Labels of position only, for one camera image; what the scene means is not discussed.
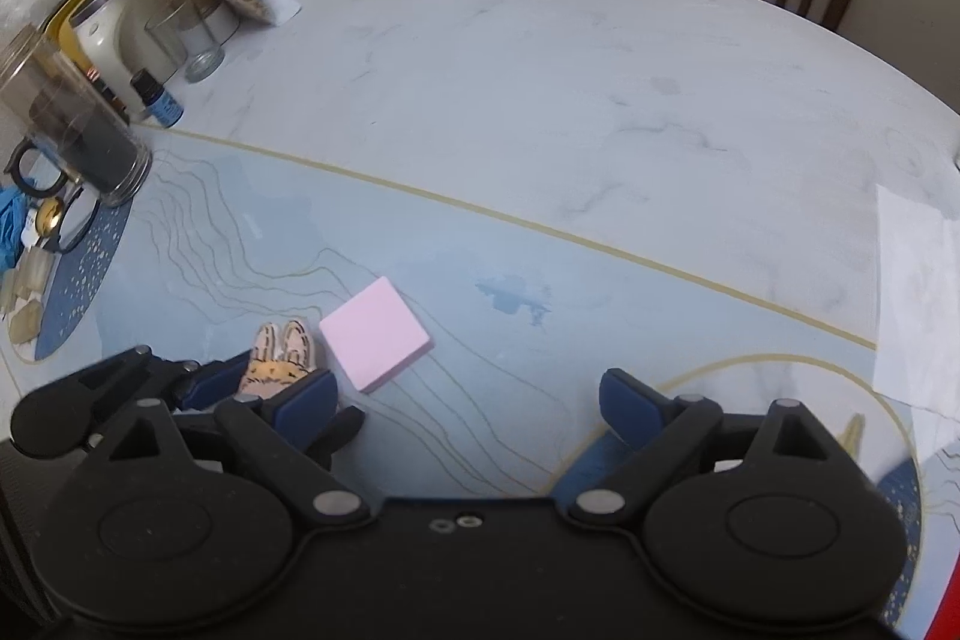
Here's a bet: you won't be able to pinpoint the blue patterned table mat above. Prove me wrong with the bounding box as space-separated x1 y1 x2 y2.
2 130 958 638

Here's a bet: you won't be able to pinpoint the small blue bottle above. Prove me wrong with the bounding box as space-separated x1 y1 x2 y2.
130 68 184 128

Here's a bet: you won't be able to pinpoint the pink sticky note pad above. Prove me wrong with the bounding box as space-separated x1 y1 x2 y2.
319 276 433 393

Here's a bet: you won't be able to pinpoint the plush monster face toy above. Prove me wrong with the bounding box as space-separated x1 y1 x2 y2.
238 320 317 399

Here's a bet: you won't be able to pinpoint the glass jar dark contents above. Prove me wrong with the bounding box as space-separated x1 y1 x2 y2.
2 25 153 208

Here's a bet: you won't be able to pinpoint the white kettle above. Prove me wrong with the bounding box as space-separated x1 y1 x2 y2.
43 0 185 94

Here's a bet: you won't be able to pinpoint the drinking glass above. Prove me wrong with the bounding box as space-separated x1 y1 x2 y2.
145 0 224 85

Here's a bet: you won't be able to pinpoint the red cardboard box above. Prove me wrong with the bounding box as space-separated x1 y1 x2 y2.
924 573 960 640

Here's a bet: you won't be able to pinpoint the white paper sheet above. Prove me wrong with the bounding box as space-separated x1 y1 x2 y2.
872 187 958 461

